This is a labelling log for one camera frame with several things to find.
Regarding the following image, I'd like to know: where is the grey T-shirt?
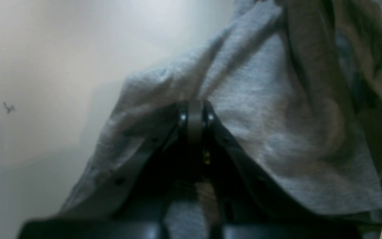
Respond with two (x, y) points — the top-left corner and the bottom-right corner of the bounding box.
(62, 0), (382, 239)

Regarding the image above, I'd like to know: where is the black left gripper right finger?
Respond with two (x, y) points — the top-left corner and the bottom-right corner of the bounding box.
(191, 101), (362, 239)

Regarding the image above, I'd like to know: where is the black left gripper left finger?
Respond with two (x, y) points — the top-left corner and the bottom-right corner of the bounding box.
(18, 102), (190, 239)

